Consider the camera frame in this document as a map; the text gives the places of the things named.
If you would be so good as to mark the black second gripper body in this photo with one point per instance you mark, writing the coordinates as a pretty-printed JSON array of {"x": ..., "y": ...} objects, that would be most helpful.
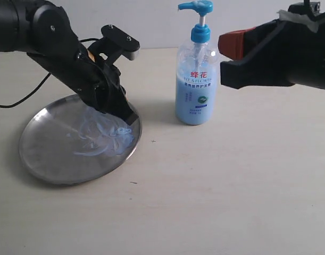
[{"x": 74, "y": 65}]

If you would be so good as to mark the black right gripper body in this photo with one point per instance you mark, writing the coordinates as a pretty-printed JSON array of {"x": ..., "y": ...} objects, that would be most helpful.
[{"x": 304, "y": 49}]

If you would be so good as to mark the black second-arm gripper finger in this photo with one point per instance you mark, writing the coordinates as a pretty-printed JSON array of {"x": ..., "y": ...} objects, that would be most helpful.
[{"x": 118, "y": 106}]

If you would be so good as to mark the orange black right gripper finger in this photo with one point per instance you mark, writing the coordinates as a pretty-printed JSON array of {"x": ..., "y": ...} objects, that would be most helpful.
[
  {"x": 231, "y": 44},
  {"x": 261, "y": 64}
]

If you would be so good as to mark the blue pump lotion bottle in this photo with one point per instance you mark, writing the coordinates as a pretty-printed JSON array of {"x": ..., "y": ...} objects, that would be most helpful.
[{"x": 197, "y": 70}]

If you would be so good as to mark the black second robot arm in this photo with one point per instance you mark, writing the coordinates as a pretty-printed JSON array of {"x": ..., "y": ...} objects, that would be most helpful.
[{"x": 23, "y": 22}]

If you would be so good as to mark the round stainless steel plate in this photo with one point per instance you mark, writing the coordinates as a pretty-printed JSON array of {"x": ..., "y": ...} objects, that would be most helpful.
[{"x": 47, "y": 153}]

